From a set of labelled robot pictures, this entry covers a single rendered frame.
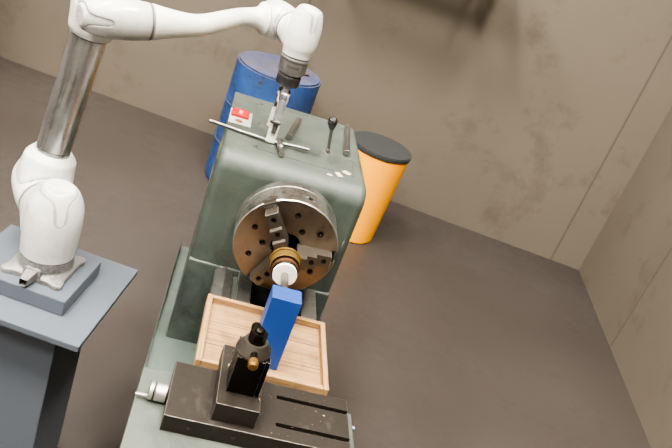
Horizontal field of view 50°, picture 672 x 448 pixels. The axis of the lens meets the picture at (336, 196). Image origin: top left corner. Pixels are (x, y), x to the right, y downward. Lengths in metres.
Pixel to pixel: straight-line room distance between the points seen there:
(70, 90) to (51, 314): 0.64
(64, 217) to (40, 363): 0.46
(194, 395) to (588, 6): 4.16
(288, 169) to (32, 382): 1.00
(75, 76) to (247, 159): 0.54
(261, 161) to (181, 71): 3.37
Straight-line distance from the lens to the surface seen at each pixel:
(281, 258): 2.00
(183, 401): 1.68
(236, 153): 2.20
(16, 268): 2.24
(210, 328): 2.04
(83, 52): 2.15
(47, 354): 2.29
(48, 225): 2.13
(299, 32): 2.17
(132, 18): 1.96
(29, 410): 2.45
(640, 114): 5.52
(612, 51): 5.35
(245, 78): 4.52
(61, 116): 2.22
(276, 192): 2.10
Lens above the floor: 2.11
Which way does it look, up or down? 24 degrees down
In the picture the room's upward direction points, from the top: 21 degrees clockwise
